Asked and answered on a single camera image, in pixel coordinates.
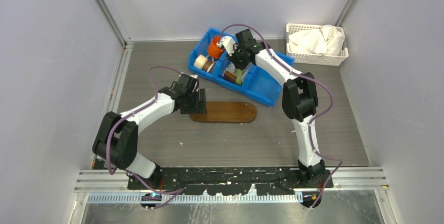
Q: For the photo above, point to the silver metal cup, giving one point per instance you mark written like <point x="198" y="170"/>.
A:
<point x="204" y="63"/>

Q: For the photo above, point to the aluminium frame rail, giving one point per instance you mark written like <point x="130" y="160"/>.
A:
<point x="114" y="20"/>

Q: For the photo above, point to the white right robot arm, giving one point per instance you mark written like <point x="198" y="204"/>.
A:
<point x="299" y="96"/>

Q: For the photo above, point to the white plastic basket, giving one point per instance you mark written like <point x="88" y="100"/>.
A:
<point x="315" y="58"/>

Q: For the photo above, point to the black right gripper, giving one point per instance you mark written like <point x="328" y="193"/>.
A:
<point x="236" y="48"/>

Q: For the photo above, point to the orange plastic mug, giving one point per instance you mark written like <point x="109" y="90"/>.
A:
<point x="213" y="50"/>

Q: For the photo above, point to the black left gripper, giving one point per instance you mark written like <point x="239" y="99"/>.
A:
<point x="199" y="106"/>

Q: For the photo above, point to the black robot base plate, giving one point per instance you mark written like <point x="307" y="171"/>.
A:
<point x="229" y="181"/>

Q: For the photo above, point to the clear textured toothbrush holder rack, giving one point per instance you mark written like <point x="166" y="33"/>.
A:
<point x="232" y="75"/>

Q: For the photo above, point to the brown wooden oval tray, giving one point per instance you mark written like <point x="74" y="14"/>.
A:
<point x="232" y="112"/>

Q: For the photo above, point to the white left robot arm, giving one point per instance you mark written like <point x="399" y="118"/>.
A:
<point x="117" y="137"/>

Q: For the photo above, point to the white crumpled cloth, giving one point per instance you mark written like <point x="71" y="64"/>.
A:
<point x="325" y="40"/>

